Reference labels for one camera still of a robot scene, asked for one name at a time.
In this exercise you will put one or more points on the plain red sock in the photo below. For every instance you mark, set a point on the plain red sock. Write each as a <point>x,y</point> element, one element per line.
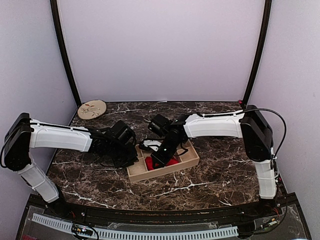
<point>150,164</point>

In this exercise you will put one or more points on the white slotted cable duct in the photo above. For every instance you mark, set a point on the white slotted cable duct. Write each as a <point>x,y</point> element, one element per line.
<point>119,231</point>

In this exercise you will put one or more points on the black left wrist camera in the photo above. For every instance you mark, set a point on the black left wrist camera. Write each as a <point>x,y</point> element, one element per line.
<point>123,132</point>

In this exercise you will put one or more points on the red snowflake santa sock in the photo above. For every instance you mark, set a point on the red snowflake santa sock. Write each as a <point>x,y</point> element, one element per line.
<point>172,161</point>

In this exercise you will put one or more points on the black front table rail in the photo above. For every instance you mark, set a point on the black front table rail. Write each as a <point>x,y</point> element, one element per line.
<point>244,214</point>

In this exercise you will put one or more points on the bird painted ceramic plate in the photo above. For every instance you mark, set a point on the bird painted ceramic plate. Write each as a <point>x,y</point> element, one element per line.
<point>91,109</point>

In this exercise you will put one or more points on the black right frame post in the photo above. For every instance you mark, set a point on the black right frame post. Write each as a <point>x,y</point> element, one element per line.
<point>258,53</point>

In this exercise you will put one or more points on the black frame post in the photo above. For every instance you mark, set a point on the black frame post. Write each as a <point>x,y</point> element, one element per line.
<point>258,53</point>
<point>63,52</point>

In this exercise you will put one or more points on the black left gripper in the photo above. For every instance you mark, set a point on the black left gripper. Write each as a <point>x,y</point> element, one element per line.
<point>132,158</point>

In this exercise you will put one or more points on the black left frame post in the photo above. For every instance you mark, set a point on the black left frame post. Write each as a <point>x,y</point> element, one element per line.
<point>63,52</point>

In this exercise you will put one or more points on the wooden compartment tray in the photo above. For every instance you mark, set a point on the wooden compartment tray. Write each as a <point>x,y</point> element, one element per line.
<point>138,171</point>

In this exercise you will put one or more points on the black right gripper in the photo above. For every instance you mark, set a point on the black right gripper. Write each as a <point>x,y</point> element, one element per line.
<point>162,161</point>

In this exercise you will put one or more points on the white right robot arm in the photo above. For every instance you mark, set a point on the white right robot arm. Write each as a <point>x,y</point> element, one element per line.
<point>249,125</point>

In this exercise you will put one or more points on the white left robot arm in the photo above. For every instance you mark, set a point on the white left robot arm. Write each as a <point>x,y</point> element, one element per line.
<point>27,133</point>

